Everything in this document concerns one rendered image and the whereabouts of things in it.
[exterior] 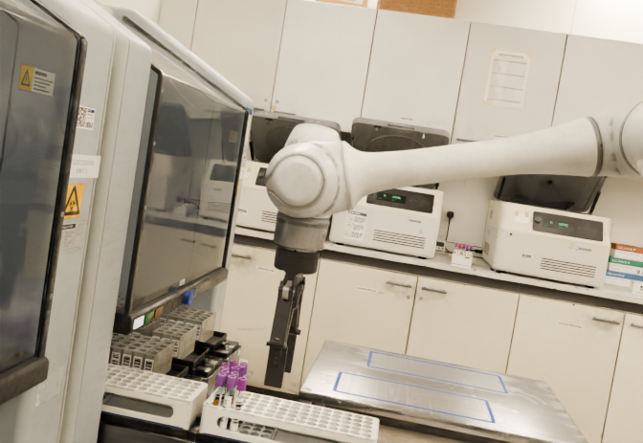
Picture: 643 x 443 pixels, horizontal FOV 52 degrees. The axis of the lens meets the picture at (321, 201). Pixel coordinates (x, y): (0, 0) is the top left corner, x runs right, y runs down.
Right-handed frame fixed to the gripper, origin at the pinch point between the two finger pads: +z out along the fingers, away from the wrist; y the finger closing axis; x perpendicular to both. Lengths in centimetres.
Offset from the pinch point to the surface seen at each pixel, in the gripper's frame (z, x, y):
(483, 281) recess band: 9, -63, 234
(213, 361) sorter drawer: 12.3, 19.9, 32.8
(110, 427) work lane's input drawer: 14.2, 25.9, -6.7
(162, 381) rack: 8.1, 21.2, 2.5
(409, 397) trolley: 12.1, -24.5, 33.6
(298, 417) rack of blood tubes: 8.1, -4.7, -1.5
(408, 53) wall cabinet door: -105, -6, 257
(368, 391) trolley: 12.1, -15.7, 32.1
